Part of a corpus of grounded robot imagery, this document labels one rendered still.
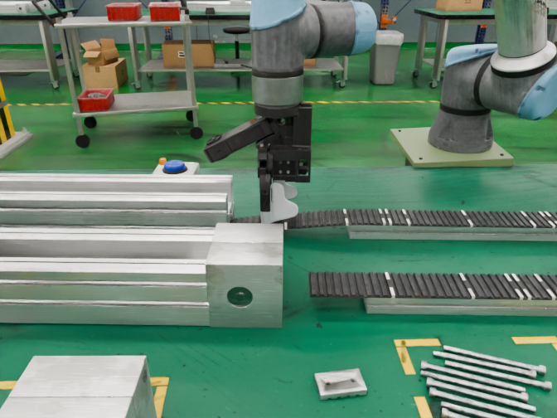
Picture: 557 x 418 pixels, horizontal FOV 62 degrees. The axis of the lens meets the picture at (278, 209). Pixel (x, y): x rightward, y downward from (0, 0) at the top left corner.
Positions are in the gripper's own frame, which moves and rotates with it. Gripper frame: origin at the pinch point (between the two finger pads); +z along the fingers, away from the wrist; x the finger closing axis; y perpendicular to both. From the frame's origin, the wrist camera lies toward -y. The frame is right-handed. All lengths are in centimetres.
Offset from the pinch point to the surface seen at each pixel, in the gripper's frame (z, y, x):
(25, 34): 54, -428, 726
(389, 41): 32, 115, 475
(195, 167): -3.8, -14.2, 14.5
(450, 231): 1.0, 30.8, -1.3
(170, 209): -4.0, -14.8, -3.9
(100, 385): -7.2, -11.5, -41.8
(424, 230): 0.9, 26.6, -1.3
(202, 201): -5.9, -9.4, -5.0
